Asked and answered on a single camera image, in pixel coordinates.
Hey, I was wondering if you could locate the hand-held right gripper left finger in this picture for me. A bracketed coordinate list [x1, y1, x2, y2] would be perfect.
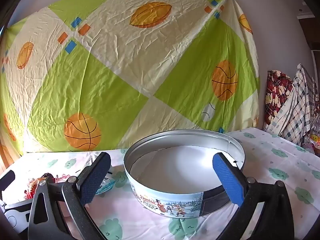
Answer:
[28, 152, 112, 240]

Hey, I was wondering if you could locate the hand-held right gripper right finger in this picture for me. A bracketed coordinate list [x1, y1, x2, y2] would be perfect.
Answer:
[212, 152, 294, 240]

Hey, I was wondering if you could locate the cotton swab packet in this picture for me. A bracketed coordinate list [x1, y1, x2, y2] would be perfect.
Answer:
[96, 171, 116, 196]

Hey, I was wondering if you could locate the red and silver packet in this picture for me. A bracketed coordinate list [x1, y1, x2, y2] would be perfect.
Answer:
[24, 172, 56, 202]

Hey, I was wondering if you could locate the round cookie tin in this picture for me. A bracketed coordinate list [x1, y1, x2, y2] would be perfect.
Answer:
[123, 129, 245, 217]

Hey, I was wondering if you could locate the cloud print tablecloth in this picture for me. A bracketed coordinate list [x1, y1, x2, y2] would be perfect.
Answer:
[0, 127, 320, 240]

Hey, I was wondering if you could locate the clear plastic bag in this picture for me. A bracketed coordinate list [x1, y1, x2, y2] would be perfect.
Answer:
[301, 115, 320, 155]

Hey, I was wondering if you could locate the plaid cloth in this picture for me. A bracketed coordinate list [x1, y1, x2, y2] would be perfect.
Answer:
[272, 64, 320, 147]

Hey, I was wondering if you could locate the basketball print hanging sheet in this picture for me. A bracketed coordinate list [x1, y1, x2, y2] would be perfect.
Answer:
[0, 0, 260, 155]

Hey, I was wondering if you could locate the dark brown wooden door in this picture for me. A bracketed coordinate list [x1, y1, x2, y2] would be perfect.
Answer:
[297, 5, 320, 80]

